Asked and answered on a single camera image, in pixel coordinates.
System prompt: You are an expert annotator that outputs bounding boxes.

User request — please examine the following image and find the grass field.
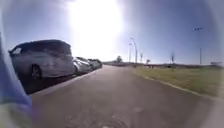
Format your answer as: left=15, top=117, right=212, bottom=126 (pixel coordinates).
left=132, top=65, right=224, bottom=98

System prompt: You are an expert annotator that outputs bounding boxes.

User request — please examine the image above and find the grey asphalt path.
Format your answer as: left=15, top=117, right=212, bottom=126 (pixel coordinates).
left=31, top=64, right=224, bottom=128

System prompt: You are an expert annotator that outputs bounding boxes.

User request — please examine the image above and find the tall street lamp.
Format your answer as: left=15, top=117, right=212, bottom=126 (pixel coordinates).
left=193, top=27, right=205, bottom=65

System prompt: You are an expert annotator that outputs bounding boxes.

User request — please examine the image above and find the bare tree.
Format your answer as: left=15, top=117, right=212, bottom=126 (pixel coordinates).
left=169, top=51, right=176, bottom=67

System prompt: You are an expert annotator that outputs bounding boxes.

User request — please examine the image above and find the distant tree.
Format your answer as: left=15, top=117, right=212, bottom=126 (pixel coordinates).
left=115, top=55, right=124, bottom=65

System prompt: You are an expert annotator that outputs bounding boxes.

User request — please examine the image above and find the dark asphalt parking area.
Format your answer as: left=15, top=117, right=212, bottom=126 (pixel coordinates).
left=20, top=73, right=78, bottom=95

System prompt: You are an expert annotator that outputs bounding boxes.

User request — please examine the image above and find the row of parked cars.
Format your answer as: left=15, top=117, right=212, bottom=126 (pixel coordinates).
left=72, top=56, right=104, bottom=75

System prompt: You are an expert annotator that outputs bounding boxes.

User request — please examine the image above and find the pole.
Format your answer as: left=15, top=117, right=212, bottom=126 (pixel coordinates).
left=128, top=42, right=132, bottom=65

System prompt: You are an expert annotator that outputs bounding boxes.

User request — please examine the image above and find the silver van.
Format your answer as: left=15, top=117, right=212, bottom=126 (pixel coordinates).
left=8, top=39, right=77, bottom=81

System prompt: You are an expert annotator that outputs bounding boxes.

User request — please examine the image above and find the pale kerb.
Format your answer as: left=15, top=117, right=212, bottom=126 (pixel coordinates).
left=31, top=68, right=103, bottom=98

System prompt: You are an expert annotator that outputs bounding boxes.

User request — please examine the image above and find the curved street lamp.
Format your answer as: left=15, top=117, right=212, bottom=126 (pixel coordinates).
left=129, top=37, right=139, bottom=65

